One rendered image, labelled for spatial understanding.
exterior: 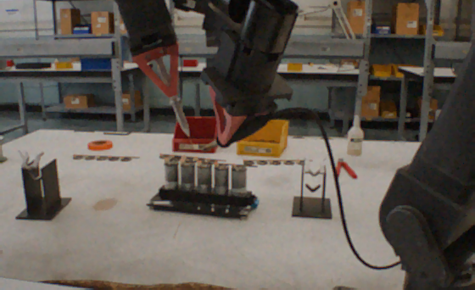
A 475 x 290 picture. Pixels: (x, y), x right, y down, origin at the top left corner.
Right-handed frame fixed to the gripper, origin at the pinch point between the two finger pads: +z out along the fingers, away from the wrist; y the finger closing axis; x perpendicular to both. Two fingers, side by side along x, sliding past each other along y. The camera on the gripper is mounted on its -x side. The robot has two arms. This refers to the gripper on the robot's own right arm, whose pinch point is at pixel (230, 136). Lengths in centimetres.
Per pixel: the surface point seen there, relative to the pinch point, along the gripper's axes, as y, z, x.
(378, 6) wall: -362, 99, -267
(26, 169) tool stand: 24.9, 14.2, -13.1
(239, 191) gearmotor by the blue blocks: -4.1, 10.8, 1.4
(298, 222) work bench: -8.7, 9.1, 10.4
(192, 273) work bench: 10.4, 7.1, 14.1
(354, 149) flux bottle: -40.9, 17.4, -7.5
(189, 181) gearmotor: 1.6, 13.1, -4.1
